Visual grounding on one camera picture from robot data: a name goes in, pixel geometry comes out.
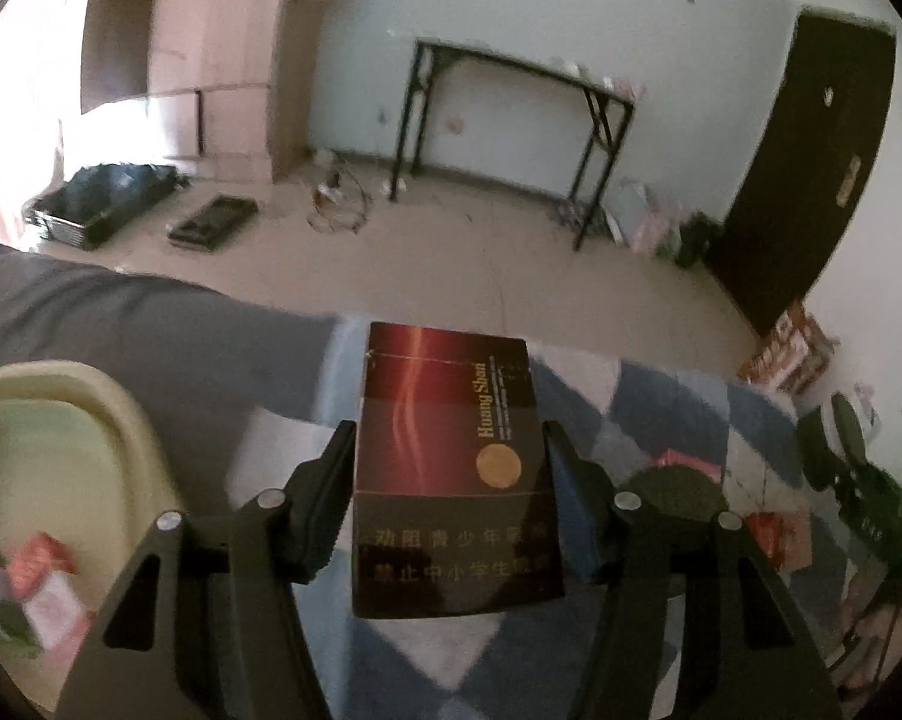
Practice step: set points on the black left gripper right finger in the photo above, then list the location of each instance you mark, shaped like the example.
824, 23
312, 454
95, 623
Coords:
745, 650

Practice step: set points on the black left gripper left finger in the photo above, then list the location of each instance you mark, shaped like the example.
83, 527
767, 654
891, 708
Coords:
202, 621

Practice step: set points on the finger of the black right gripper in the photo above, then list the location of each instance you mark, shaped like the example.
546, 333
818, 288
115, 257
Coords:
870, 505

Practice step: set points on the red double happiness box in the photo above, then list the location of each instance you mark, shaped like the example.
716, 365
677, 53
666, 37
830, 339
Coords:
42, 575

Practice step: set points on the dark red Huangshan box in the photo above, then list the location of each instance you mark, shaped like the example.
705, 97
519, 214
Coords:
454, 505

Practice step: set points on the red envelope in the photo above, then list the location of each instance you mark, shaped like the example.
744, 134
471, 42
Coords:
785, 538

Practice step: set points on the black rectangular box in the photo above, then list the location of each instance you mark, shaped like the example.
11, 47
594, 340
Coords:
833, 447

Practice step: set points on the black round tin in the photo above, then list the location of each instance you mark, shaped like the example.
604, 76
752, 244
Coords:
679, 492

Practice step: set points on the white paper sheet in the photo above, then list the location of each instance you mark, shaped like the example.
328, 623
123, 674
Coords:
269, 451

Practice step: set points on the printed cardboard box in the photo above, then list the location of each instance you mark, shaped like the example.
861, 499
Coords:
792, 357

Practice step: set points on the beige plastic basin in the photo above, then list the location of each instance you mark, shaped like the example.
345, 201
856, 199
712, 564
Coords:
78, 460

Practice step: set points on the dark grey bed sheet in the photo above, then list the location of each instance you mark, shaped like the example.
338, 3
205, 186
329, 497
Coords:
197, 361

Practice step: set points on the black bag by door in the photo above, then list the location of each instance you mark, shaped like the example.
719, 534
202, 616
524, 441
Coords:
696, 234

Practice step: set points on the pink plastic bag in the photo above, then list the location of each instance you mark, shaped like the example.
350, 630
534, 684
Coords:
657, 235

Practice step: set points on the black foam tray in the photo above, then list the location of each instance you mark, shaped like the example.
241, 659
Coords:
213, 224

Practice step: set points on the dark door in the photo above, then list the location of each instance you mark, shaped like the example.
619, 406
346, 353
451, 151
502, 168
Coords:
811, 167

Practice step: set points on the open black suitcase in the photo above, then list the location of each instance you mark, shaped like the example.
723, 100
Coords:
99, 201

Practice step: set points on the black leg folding table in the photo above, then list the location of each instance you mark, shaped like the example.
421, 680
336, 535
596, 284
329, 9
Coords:
551, 128

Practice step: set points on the wooden wardrobe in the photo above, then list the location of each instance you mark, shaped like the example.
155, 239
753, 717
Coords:
217, 88

